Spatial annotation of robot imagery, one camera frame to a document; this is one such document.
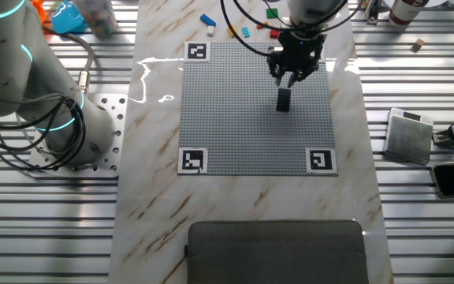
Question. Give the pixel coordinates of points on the grey fabric pad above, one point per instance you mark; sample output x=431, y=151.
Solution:
x=278, y=256

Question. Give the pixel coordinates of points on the white Lego brick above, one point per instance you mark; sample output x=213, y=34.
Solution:
x=210, y=31

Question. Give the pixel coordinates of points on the green Lego plate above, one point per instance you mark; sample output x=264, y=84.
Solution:
x=272, y=13

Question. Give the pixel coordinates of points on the grey Lego baseplate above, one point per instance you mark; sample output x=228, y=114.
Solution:
x=250, y=130

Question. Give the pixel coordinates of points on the blue Lego brick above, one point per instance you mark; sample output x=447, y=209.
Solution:
x=208, y=19

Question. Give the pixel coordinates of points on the small wooden block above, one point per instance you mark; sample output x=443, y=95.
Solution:
x=418, y=44

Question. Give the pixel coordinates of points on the grey metal bracket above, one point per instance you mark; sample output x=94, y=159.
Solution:
x=373, y=13

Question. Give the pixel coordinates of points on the clear plastic cup with bricks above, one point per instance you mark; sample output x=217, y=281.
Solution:
x=97, y=19

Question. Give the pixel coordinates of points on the cyan Lego brick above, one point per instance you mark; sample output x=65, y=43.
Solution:
x=245, y=32

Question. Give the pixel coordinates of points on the yellow Lego brick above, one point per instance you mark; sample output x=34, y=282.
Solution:
x=233, y=32

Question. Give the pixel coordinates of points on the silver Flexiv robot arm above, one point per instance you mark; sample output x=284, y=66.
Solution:
x=6, y=59

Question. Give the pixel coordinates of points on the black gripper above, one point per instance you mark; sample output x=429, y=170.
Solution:
x=302, y=49

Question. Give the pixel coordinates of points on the orange Lego brick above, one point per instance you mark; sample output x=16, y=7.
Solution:
x=259, y=26

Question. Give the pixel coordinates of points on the black white ArUco marker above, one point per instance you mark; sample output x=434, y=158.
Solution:
x=321, y=160
x=197, y=51
x=192, y=160

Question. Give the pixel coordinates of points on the red white bottle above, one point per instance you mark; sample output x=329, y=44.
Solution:
x=406, y=12

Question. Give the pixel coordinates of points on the silver digital scale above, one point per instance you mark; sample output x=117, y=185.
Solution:
x=408, y=138

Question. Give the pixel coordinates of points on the perforated metal robot base plate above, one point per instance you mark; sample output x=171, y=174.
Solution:
x=112, y=118

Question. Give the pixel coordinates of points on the black Lego brick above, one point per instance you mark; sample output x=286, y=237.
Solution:
x=283, y=100

